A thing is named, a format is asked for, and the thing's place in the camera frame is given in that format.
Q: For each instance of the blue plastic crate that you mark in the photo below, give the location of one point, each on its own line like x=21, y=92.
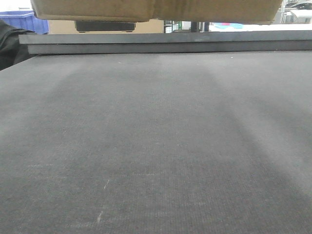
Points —
x=25, y=20

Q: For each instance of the Ecoflow printed cardboard box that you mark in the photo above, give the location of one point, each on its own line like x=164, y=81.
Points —
x=152, y=26

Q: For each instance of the dark grey platform frame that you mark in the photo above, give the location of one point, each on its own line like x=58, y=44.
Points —
x=211, y=42

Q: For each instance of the plain brown cardboard box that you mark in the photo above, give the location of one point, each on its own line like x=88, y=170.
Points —
x=236, y=11

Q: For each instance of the black fabric item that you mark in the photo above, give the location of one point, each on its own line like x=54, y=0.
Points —
x=11, y=51

